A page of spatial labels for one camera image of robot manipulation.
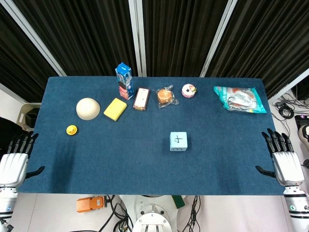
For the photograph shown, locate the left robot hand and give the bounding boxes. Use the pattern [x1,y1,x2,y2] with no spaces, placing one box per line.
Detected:
[0,131,46,187]

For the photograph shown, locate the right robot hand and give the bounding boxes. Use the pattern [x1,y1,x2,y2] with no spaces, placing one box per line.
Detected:
[255,128,305,187]

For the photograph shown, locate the light blue number cube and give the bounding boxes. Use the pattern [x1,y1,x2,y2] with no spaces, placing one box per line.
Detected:
[169,131,189,152]

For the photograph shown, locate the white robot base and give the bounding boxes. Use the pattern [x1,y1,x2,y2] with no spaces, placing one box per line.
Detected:
[119,194,185,232]

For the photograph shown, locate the sneaker shoe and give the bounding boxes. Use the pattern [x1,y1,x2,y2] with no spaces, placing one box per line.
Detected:
[298,125,309,143]

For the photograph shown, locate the beige plastic crate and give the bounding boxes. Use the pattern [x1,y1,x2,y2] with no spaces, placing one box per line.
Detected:
[18,102,42,132]

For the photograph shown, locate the teal snack bag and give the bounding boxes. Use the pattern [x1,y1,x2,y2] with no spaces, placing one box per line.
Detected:
[213,86,267,114]

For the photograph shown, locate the orange power tool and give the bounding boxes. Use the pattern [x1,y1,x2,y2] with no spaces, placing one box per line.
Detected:
[76,196,107,213]

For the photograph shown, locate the cream upturned bowl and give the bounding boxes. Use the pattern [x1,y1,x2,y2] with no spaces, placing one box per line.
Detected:
[76,97,101,121]

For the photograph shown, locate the green block under table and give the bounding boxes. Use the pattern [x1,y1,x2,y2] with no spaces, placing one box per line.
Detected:
[171,195,185,208]

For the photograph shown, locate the yellow sponge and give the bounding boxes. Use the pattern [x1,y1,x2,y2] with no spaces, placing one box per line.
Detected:
[103,97,128,121]

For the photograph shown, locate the pink toy donut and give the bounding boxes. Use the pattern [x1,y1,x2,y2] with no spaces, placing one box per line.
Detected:
[181,83,197,98]

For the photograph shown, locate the blue table cloth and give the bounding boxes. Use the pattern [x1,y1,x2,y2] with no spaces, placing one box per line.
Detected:
[17,76,285,196]

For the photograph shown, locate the wrapped bun in plastic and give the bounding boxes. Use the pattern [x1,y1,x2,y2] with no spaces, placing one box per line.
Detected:
[154,84,180,109]

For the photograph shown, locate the blue cookie box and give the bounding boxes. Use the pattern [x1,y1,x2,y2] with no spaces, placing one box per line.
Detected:
[114,62,135,101]

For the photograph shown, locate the brown snack bar packet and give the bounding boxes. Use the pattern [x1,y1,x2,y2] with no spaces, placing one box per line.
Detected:
[133,87,151,112]

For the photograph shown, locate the black cable bundle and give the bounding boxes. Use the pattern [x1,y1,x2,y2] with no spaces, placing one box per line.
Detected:
[272,93,309,120]

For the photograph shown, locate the black floor cables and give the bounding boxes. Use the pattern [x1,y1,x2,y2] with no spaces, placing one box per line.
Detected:
[98,195,135,232]

